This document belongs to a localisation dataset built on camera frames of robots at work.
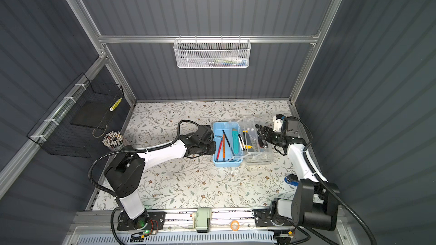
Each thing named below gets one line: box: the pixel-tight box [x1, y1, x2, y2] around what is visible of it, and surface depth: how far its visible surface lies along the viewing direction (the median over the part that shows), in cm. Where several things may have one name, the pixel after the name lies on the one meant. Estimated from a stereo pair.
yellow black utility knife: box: [242, 130, 254, 150], surface depth 89 cm
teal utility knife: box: [231, 128, 240, 155], surface depth 93 cm
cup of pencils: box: [102, 130, 125, 152], surface depth 82 cm
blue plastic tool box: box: [212, 121, 243, 168], surface depth 96 cm
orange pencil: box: [222, 133, 226, 162], surface depth 99 cm
